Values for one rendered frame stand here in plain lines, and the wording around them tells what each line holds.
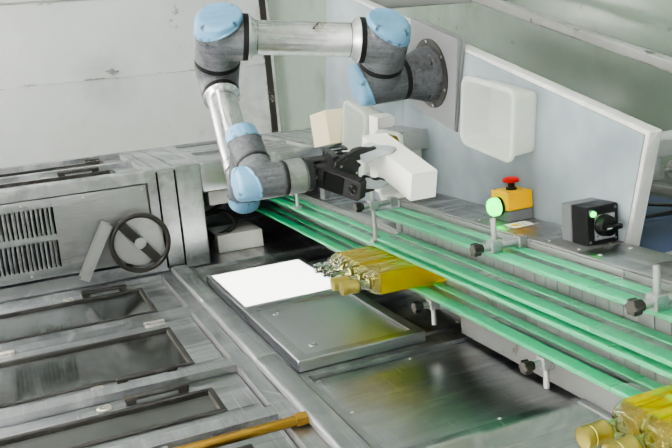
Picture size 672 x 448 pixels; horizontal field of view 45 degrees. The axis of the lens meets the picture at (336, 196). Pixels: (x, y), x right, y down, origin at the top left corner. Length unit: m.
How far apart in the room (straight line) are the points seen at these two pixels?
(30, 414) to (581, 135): 1.36
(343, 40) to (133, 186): 1.16
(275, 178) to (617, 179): 0.69
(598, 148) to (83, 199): 1.80
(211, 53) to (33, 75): 3.66
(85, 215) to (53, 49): 2.81
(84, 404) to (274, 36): 0.97
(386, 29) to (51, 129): 3.86
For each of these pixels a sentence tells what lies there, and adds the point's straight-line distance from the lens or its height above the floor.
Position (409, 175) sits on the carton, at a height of 1.11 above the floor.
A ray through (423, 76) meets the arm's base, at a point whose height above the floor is 0.83.
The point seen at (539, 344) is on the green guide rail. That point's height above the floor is 0.94.
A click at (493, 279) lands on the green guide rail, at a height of 0.94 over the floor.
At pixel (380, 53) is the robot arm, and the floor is 0.98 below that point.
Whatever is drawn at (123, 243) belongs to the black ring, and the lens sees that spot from 2.94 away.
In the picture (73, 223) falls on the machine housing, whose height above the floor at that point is 1.70.
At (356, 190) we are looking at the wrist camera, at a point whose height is 1.22.
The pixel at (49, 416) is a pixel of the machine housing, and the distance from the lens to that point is 2.01.
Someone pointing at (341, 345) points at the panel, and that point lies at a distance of 2.02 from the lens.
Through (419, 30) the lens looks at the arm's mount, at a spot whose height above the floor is 0.77.
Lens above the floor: 1.87
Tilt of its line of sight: 21 degrees down
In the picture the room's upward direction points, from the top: 99 degrees counter-clockwise
